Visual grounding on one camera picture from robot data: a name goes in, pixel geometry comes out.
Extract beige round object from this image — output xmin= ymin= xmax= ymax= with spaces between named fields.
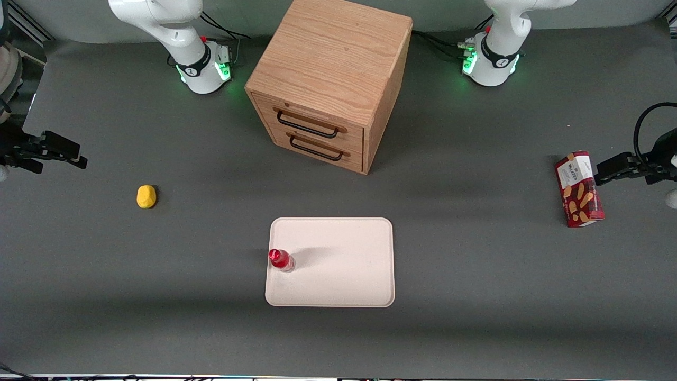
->
xmin=0 ymin=41 xmax=23 ymax=109

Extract wooden drawer cabinet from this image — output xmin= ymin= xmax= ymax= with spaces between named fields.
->
xmin=244 ymin=0 xmax=414 ymax=175

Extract black metal drawer handle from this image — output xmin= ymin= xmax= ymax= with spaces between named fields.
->
xmin=286 ymin=132 xmax=351 ymax=161
xmin=272 ymin=106 xmax=349 ymax=139

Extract red coke bottle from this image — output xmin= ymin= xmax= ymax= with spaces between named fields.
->
xmin=268 ymin=248 xmax=296 ymax=273

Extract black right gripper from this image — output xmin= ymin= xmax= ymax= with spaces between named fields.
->
xmin=0 ymin=122 xmax=88 ymax=174

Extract red tartan shortbread box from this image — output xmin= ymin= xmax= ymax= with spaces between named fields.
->
xmin=554 ymin=151 xmax=606 ymax=228

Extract black left arm base cables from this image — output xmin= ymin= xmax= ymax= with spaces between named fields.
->
xmin=411 ymin=15 xmax=495 ymax=60

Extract black right arm base cables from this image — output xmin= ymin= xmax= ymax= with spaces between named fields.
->
xmin=200 ymin=12 xmax=252 ymax=67

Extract cream plastic tray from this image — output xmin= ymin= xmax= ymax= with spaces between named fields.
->
xmin=264 ymin=217 xmax=396 ymax=308

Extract yellow lemon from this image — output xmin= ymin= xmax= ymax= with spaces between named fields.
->
xmin=136 ymin=185 xmax=158 ymax=209

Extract black arm base cables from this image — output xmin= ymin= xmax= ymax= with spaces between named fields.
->
xmin=411 ymin=15 xmax=495 ymax=60
xmin=200 ymin=12 xmax=252 ymax=67

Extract wooden drawer front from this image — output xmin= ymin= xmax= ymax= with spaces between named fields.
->
xmin=252 ymin=93 xmax=365 ymax=151
xmin=267 ymin=124 xmax=365 ymax=174

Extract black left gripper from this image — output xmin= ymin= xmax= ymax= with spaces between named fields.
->
xmin=595 ymin=129 xmax=677 ymax=186

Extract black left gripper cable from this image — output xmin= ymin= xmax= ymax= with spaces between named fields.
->
xmin=633 ymin=102 xmax=677 ymax=165

